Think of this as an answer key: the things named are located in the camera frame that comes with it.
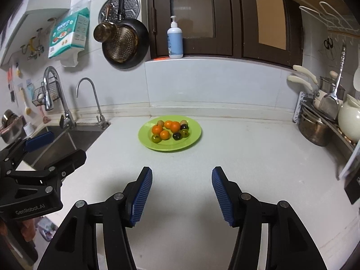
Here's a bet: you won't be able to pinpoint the steel sink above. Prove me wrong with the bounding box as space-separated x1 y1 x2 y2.
22 122 111 172

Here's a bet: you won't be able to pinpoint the cream pan handle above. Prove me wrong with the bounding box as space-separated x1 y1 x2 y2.
292 65 318 83
287 74 314 92

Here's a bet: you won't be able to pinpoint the black wire basket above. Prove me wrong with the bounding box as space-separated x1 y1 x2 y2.
31 82 61 107

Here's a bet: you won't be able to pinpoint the steel pull-down faucet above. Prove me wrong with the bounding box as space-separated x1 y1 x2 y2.
43 66 76 128

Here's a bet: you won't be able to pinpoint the cream ceramic jug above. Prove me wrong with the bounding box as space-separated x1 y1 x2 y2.
337 94 360 144

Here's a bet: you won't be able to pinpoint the white wire rack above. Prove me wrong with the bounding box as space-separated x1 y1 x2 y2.
298 1 360 33

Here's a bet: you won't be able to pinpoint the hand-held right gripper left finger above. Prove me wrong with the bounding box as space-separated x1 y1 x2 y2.
36 166 153 270

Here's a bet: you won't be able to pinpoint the steel bowls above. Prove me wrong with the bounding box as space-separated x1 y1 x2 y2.
0 110 24 144

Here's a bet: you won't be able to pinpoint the brass wall hooks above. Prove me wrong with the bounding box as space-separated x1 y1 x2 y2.
20 28 45 60

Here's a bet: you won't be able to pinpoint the steel spatula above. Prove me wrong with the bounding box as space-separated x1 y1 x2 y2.
318 43 347 121

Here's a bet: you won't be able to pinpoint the brass perforated strainer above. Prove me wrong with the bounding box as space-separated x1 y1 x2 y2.
105 26 139 62

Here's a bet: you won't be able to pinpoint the large steel pot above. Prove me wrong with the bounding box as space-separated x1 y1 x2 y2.
298 107 335 147

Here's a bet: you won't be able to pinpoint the white perforated board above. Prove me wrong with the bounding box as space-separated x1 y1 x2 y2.
292 91 306 123

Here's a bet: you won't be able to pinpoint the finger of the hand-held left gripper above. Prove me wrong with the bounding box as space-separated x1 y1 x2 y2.
6 149 87 200
0 132 55 175

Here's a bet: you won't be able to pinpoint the scrub brush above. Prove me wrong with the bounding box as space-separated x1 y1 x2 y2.
18 86 33 116

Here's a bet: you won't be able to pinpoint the blue pump soap bottle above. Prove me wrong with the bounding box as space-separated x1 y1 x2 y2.
167 15 184 59

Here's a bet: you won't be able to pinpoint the dark wooden window frame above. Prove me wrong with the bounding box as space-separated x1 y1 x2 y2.
141 0 304 68

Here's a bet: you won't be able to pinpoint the green plate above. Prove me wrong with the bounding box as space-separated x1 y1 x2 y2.
138 115 202 152

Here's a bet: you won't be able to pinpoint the black frying pan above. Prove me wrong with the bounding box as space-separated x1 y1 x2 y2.
102 0 149 69

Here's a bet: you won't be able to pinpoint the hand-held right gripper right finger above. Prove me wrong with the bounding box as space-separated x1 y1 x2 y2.
211 166 328 270

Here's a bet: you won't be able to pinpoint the round steel steaming rack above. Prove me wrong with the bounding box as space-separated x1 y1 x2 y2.
98 0 140 24

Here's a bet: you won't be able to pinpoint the teal tissue package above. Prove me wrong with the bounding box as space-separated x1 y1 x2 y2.
48 6 90 67

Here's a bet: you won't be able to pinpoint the small brass pot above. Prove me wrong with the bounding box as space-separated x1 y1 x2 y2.
93 22 117 43

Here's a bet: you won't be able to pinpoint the slim steel faucet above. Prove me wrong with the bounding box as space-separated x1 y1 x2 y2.
76 78 109 128

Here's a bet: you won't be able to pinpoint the steel pot with lid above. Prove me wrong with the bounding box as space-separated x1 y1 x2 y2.
318 72 345 99

